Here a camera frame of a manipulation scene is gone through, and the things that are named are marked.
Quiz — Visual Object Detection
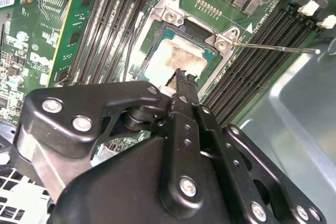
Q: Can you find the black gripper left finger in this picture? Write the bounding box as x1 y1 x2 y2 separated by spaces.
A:
9 68 205 219

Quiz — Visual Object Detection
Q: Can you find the metal locking lever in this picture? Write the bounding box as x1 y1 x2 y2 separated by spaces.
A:
123 22 139 82
232 40 321 55

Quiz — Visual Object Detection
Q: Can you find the silver CPU chip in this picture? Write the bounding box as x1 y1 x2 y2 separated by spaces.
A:
139 27 223 90

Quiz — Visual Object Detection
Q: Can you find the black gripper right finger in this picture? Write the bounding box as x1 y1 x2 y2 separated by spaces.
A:
185 73 328 224

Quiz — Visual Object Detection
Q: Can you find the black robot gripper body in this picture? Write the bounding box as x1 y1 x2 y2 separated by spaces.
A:
48 137 251 224

